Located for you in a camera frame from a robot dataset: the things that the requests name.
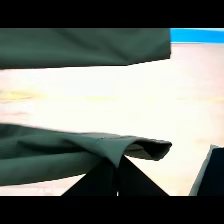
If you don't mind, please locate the dark green long-sleeved shirt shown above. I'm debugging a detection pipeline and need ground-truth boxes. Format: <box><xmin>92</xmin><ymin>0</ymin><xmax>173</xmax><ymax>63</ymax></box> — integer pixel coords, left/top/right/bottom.
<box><xmin>0</xmin><ymin>28</ymin><xmax>173</xmax><ymax>188</ymax></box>

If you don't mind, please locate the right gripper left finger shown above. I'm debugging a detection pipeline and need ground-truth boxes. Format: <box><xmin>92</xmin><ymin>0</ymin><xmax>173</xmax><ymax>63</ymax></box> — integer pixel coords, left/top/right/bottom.
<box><xmin>61</xmin><ymin>157</ymin><xmax>118</xmax><ymax>197</ymax></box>

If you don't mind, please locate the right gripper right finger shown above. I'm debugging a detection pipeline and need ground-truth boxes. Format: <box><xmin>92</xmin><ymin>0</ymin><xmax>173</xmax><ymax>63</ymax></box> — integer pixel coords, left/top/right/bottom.
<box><xmin>117</xmin><ymin>155</ymin><xmax>170</xmax><ymax>197</ymax></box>

